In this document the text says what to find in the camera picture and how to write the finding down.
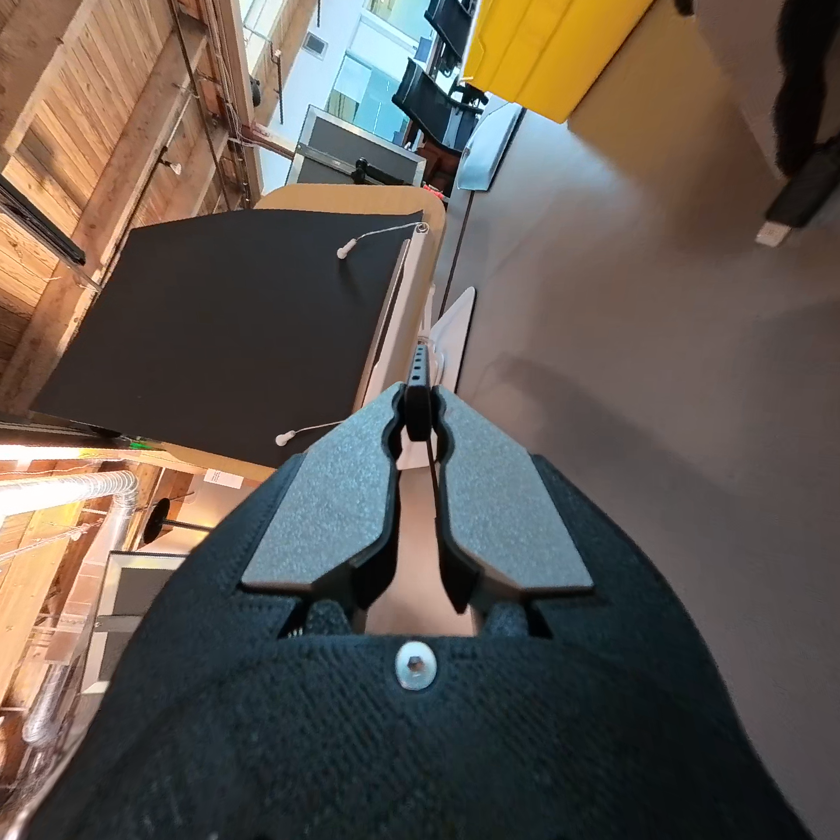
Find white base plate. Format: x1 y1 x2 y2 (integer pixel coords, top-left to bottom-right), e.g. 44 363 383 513
395 285 477 471

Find dark grey usb hub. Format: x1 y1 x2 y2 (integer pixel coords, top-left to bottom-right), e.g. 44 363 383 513
406 344 435 442

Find black usb-c cable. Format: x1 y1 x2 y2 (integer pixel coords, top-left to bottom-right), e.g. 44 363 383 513
753 141 840 249

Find clear plastic bin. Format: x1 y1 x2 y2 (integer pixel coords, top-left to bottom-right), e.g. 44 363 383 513
455 101 527 193

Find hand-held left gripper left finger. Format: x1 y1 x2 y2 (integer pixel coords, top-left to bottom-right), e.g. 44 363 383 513
241 382 407 595

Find silver ventilation duct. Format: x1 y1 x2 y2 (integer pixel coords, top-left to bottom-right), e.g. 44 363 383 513
0 469 140 746

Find black mat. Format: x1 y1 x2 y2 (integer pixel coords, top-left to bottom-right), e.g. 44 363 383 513
29 209 427 469

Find metal-framed grey panel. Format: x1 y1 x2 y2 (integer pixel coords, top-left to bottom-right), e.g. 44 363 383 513
285 105 427 193

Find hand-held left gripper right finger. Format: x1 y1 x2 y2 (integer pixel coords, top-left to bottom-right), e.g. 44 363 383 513
430 386 595 615

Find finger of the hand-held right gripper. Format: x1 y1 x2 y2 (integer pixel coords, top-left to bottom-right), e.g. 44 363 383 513
696 0 840 179

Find black mesh office chair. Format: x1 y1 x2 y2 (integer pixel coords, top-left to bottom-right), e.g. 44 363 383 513
392 58 492 156
423 0 488 61

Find black power station cable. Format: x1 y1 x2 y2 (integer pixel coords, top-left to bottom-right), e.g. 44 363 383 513
433 189 476 298

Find thin black hub cable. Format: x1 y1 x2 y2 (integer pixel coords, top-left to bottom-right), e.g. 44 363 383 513
425 433 443 529

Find white cord with toggle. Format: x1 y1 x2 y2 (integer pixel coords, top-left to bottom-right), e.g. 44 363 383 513
336 222 431 259
274 420 343 448

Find yellow bin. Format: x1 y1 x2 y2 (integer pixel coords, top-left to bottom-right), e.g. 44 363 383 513
461 0 657 126

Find black disc with rod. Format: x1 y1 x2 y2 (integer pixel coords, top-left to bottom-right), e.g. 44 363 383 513
141 497 219 543

